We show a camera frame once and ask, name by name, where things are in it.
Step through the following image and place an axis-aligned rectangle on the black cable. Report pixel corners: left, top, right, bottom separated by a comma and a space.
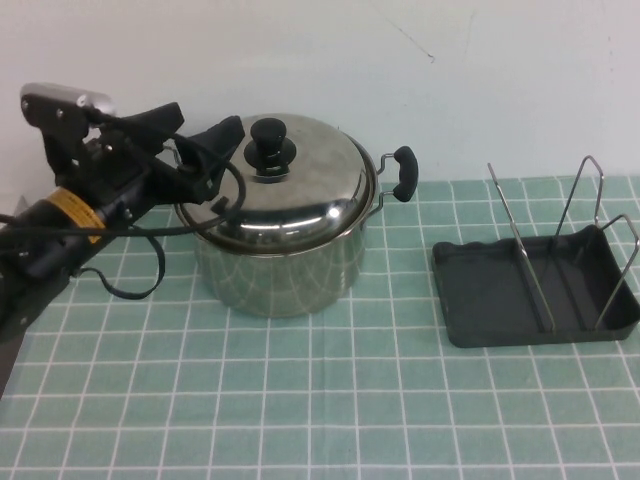
0, 112, 247, 302

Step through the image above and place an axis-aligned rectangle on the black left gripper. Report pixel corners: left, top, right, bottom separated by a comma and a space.
45, 101, 247, 222

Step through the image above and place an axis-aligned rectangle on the green white checked tablecloth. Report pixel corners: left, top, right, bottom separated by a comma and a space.
0, 174, 640, 480

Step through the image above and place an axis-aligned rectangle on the stainless steel cooking pot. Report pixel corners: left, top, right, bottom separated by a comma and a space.
164, 144, 419, 319

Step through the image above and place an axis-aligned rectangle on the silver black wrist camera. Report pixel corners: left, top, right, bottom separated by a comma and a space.
19, 82, 119, 152

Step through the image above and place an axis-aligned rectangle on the black tray wire lid rack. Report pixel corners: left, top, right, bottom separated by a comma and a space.
430, 155, 640, 350

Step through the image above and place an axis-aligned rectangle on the steel pot lid black knob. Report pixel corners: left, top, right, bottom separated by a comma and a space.
178, 112, 377, 251

